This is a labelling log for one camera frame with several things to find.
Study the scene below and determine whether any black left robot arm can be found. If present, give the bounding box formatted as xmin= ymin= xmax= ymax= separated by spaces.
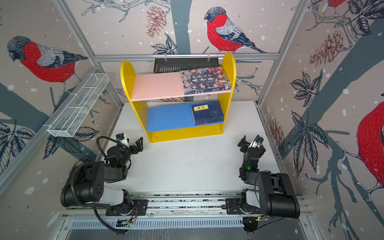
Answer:
xmin=60 ymin=134 xmax=144 ymax=210

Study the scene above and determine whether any black mesh tray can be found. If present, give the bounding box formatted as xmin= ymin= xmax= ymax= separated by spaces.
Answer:
xmin=154 ymin=58 xmax=219 ymax=74

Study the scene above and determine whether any yellow wooden bookshelf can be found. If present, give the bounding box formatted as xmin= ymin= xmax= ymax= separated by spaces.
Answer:
xmin=119 ymin=52 xmax=237 ymax=144

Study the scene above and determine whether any white wire mesh basket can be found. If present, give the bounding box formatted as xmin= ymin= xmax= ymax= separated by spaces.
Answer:
xmin=48 ymin=73 xmax=110 ymax=138

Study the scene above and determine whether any navy book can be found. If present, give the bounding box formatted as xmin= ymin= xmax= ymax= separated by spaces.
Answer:
xmin=191 ymin=101 xmax=225 ymax=126

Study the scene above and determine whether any aluminium rail base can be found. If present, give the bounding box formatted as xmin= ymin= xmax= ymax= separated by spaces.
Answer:
xmin=64 ymin=190 xmax=313 ymax=232

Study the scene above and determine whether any aluminium horizontal frame bar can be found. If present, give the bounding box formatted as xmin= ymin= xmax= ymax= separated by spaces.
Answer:
xmin=94 ymin=53 xmax=280 ymax=63

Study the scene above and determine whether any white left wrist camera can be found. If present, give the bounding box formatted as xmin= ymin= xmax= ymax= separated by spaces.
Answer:
xmin=116 ymin=133 xmax=129 ymax=148

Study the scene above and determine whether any colourful portrait cover book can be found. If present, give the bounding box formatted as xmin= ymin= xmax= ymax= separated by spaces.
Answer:
xmin=180 ymin=67 xmax=232 ymax=95

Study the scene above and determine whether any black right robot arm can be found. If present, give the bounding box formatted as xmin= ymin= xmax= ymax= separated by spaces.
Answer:
xmin=238 ymin=135 xmax=301 ymax=219

